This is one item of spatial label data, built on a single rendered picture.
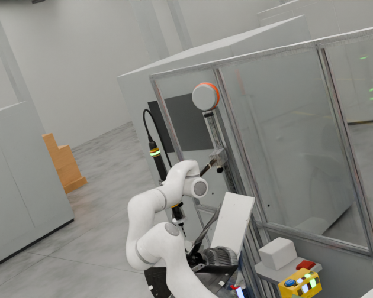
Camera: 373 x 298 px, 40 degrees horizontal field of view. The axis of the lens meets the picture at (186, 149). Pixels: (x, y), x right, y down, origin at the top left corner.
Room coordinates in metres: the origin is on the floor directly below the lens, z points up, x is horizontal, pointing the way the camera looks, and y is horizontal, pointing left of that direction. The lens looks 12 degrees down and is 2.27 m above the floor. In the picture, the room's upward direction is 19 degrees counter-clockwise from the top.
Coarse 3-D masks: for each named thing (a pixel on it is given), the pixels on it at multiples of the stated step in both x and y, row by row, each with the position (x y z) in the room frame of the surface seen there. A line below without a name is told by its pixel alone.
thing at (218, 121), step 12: (216, 108) 2.89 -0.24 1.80; (216, 120) 2.87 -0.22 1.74; (216, 144) 2.91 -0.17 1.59; (228, 144) 2.89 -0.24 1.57; (228, 156) 2.87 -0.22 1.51; (228, 180) 2.91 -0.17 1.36; (240, 180) 2.90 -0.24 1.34; (240, 192) 2.87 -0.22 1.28; (252, 216) 2.91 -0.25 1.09; (252, 228) 2.87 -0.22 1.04; (252, 240) 2.88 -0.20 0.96; (252, 252) 2.91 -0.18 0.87; (264, 288) 2.89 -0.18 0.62; (276, 288) 2.92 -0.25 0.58
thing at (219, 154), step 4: (216, 148) 2.87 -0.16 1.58; (220, 148) 2.86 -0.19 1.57; (212, 152) 2.85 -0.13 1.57; (216, 152) 2.82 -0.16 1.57; (220, 152) 2.79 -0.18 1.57; (224, 152) 2.84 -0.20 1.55; (208, 156) 2.80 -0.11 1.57; (212, 156) 2.79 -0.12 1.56; (216, 156) 2.78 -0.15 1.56; (220, 156) 2.77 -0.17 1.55; (224, 156) 2.82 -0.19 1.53; (220, 160) 2.77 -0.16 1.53; (224, 160) 2.80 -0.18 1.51; (216, 164) 2.79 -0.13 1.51; (220, 164) 2.78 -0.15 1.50
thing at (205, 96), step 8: (200, 88) 2.88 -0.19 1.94; (208, 88) 2.86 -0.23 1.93; (216, 88) 2.88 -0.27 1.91; (192, 96) 2.91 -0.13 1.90; (200, 96) 2.89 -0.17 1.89; (208, 96) 2.87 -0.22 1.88; (216, 96) 2.85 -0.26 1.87; (200, 104) 2.90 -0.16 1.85; (208, 104) 2.87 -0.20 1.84; (216, 104) 2.88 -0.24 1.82
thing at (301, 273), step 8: (296, 272) 2.14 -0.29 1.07; (304, 272) 2.12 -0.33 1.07; (296, 280) 2.08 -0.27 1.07; (304, 280) 2.05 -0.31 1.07; (280, 288) 2.09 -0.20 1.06; (288, 288) 2.04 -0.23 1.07; (296, 288) 2.02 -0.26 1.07; (312, 288) 2.06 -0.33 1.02; (320, 288) 2.08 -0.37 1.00; (288, 296) 2.05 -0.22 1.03; (304, 296) 2.03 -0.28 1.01; (312, 296) 2.05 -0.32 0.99
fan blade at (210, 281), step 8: (200, 272) 2.23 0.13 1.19; (208, 272) 2.19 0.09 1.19; (216, 272) 2.16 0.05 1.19; (224, 272) 2.12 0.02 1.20; (232, 272) 2.09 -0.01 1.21; (200, 280) 2.16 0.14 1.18; (208, 280) 2.12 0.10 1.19; (216, 280) 2.10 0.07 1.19; (224, 280) 2.06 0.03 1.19; (208, 288) 2.08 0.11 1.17; (216, 288) 2.05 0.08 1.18
